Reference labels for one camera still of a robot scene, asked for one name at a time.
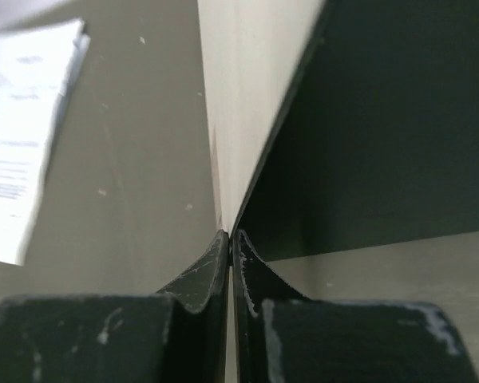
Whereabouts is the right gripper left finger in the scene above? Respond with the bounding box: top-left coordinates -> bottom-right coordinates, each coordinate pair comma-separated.
0,231 -> 228,382

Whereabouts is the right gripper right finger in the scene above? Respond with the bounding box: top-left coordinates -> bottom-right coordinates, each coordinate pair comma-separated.
232,231 -> 479,382

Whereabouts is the white folder black inside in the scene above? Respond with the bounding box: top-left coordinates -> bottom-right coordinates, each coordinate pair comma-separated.
198,1 -> 479,260

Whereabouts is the white printed paper stack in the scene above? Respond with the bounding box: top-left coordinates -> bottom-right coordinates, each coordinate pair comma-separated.
0,18 -> 90,266

